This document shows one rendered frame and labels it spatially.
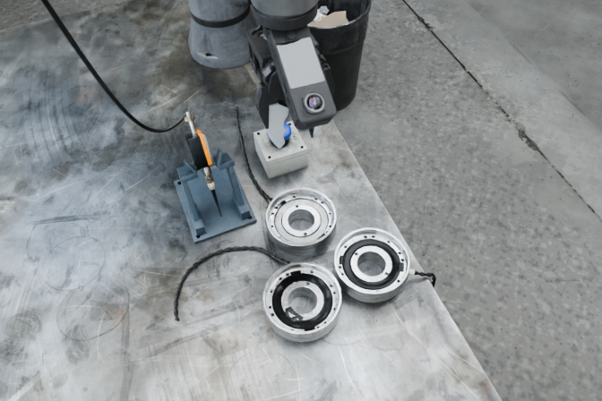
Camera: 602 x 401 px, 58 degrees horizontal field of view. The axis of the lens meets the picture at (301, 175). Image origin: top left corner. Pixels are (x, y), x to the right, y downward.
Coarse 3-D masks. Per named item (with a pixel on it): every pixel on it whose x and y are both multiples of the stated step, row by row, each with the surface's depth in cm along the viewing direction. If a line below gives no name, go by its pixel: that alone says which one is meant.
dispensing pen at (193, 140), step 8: (184, 112) 80; (192, 120) 78; (192, 128) 79; (192, 136) 78; (192, 144) 77; (200, 144) 78; (192, 152) 78; (200, 152) 78; (200, 160) 78; (200, 168) 79; (208, 168) 80; (208, 176) 81; (208, 184) 81; (216, 200) 82
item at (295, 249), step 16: (288, 192) 83; (304, 192) 84; (320, 192) 83; (272, 208) 83; (304, 208) 82; (272, 224) 81; (288, 224) 83; (320, 224) 81; (272, 240) 80; (320, 240) 77
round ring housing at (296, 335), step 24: (288, 264) 75; (312, 264) 75; (264, 288) 73; (288, 288) 74; (312, 288) 74; (336, 288) 74; (288, 312) 72; (312, 312) 72; (336, 312) 70; (288, 336) 70; (312, 336) 70
